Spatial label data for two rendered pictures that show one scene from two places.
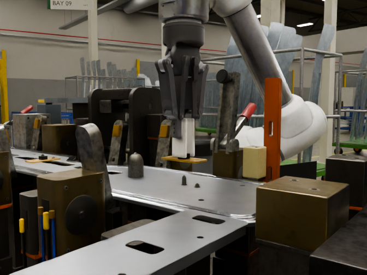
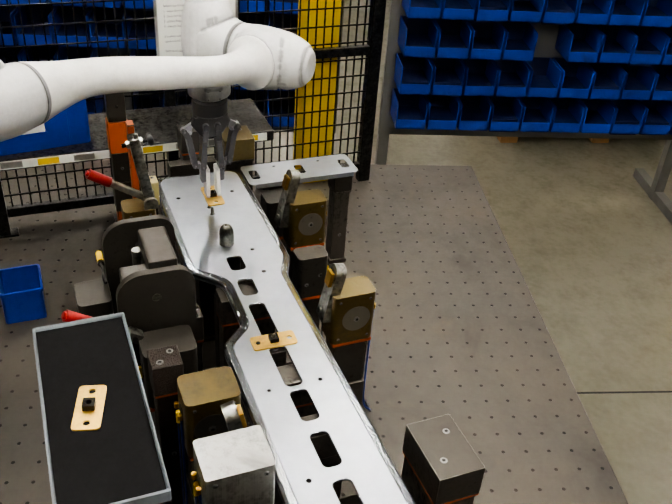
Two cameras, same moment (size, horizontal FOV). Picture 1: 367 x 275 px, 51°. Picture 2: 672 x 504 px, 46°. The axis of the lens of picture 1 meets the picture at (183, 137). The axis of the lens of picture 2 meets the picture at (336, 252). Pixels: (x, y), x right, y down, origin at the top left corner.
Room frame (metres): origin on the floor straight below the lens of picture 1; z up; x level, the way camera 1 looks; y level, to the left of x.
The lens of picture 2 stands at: (1.93, 0.99, 1.97)
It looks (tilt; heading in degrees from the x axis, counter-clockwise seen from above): 34 degrees down; 208
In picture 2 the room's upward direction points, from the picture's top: 4 degrees clockwise
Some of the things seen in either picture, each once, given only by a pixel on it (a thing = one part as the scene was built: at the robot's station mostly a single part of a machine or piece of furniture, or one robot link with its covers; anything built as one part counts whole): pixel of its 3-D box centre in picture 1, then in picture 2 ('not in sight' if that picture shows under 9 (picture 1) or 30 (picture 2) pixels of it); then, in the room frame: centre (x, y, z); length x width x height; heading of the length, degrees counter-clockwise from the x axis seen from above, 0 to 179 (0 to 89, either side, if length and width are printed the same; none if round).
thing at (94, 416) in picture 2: not in sight; (89, 404); (1.40, 0.34, 1.17); 0.08 x 0.04 x 0.01; 37
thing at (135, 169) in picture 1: (135, 168); (226, 236); (0.78, 0.10, 1.02); 0.03 x 0.03 x 0.07
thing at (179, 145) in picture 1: (179, 137); (217, 179); (0.69, 0.01, 1.09); 0.03 x 0.01 x 0.07; 52
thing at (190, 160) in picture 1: (183, 156); (212, 193); (0.70, 0.00, 1.05); 0.08 x 0.04 x 0.01; 52
